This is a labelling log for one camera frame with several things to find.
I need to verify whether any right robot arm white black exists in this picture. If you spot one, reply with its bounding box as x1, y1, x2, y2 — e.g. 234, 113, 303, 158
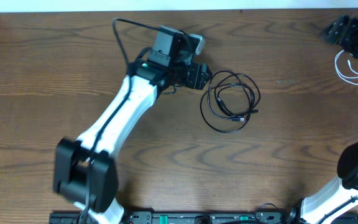
284, 16, 358, 223

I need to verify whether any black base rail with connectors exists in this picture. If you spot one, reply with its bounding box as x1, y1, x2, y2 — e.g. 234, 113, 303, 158
48, 207, 358, 224

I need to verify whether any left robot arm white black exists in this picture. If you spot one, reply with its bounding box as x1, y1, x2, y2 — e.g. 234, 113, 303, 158
53, 26, 212, 223

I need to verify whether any white usb cable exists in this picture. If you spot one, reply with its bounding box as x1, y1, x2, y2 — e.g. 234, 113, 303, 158
334, 49, 358, 86

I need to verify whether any black usb cable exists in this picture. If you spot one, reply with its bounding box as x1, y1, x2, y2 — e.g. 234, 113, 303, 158
200, 69, 261, 134

